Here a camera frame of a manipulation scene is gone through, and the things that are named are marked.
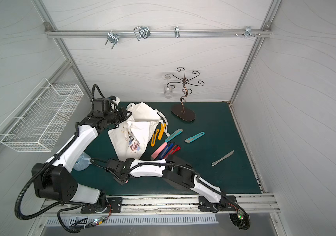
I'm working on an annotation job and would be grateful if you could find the teal utility knife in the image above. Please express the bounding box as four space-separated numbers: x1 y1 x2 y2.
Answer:
165 129 183 143
184 132 205 144

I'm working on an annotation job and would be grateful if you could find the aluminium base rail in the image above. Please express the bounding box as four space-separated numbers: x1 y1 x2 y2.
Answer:
38 193 281 219

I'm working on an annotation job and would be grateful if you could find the long yellow utility knife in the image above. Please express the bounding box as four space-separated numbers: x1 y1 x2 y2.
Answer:
157 123 167 140

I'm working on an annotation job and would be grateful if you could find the metal clamp far left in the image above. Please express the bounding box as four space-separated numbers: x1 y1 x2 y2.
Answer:
105 31 119 50

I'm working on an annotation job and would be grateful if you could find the red utility knife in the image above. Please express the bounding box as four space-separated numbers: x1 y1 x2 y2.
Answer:
164 145 181 158

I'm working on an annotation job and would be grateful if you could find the short yellow utility knife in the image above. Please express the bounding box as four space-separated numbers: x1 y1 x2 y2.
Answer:
150 129 160 147

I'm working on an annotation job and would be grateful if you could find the blue utility knife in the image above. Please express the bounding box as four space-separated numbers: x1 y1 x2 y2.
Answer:
158 142 174 160

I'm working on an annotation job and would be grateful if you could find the metal clamp right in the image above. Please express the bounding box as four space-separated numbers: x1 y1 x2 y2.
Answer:
235 26 261 38

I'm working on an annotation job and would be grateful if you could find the aluminium top rail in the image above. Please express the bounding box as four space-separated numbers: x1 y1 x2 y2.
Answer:
45 28 273 39

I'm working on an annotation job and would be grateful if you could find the pink utility knife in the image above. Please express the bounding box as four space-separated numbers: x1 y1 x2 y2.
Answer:
151 142 168 160

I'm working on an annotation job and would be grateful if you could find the white printed canvas tote bag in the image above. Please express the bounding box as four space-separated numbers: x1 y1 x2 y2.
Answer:
108 102 168 161

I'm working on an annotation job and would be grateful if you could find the metal clamp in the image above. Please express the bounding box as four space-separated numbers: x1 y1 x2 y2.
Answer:
235 26 261 38
133 26 151 41
174 26 180 38
105 31 119 50

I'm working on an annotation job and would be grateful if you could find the clear glass bottle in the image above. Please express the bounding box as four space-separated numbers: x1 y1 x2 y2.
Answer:
164 74 174 99

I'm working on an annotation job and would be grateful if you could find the light blue plastic cup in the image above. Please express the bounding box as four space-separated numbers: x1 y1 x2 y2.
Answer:
73 152 91 171

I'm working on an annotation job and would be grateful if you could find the silver letter opener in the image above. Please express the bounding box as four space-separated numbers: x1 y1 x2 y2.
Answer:
211 150 234 166

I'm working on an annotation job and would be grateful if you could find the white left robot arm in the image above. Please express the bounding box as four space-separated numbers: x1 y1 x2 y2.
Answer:
32 96 131 204

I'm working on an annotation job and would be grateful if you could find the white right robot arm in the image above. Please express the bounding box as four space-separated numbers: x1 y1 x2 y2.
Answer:
105 155 241 213

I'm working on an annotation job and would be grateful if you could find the green table mat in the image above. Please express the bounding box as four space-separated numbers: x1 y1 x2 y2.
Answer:
72 102 261 195

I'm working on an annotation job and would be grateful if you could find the bronze scroll hanger stand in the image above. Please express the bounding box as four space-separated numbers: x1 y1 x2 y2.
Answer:
167 67 205 122

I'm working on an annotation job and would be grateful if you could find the white wire basket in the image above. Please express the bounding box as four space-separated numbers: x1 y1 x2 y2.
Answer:
0 78 84 152

